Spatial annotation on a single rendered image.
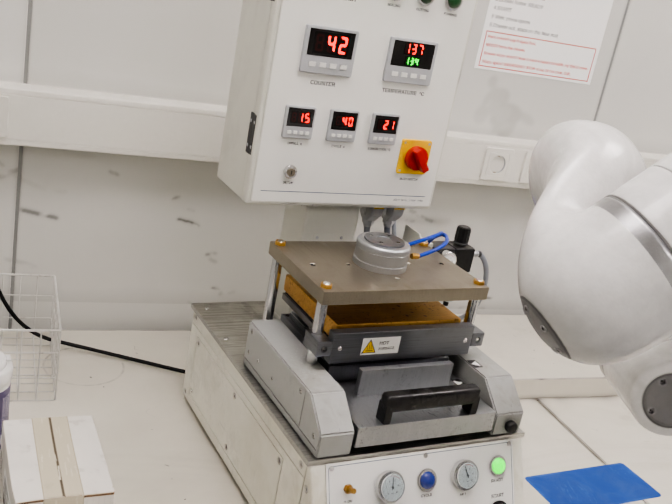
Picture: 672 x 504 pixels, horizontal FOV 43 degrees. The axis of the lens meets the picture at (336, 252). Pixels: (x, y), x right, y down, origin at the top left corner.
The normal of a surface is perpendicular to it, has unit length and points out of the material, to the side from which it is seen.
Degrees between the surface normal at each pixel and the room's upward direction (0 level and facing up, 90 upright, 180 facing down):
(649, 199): 46
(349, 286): 0
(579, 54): 90
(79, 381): 0
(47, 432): 2
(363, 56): 90
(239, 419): 90
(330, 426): 41
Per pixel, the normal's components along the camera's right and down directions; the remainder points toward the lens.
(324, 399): 0.43, -0.46
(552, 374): 0.18, -0.93
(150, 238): 0.35, 0.37
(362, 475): 0.48, -0.05
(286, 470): -0.88, 0.00
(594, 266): -0.40, -0.35
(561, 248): -0.64, -0.52
